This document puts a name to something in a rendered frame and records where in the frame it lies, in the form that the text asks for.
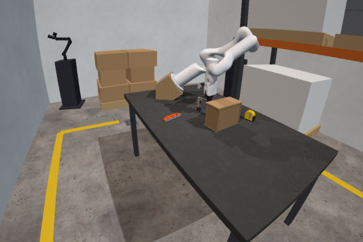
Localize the tan wooden cabinet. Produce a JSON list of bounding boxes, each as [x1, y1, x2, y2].
[[204, 97, 243, 132]]

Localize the yellow tape measure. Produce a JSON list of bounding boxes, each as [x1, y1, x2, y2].
[[244, 110, 255, 122]]

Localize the orange spirit level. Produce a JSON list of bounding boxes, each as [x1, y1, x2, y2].
[[164, 113, 181, 122]]

